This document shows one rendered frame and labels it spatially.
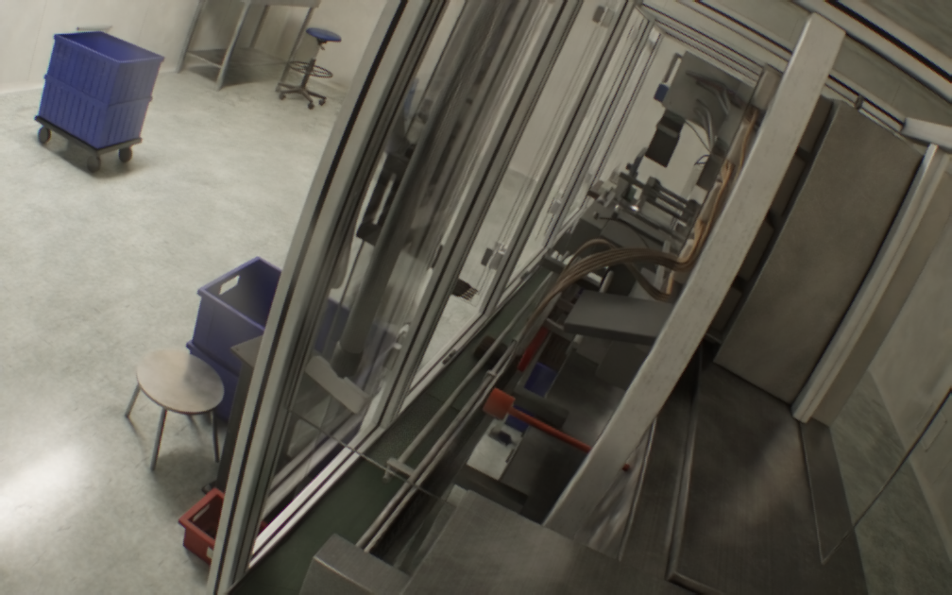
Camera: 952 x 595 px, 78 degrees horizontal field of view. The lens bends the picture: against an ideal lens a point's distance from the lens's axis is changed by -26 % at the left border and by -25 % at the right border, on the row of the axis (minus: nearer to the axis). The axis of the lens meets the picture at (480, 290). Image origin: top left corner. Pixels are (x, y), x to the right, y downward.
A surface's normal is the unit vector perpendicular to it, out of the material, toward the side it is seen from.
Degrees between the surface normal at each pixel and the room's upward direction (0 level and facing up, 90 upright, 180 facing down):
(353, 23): 90
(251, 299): 90
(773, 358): 90
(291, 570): 2
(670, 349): 90
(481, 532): 0
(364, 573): 0
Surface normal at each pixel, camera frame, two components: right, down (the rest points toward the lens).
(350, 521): 0.40, -0.85
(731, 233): -0.29, 0.28
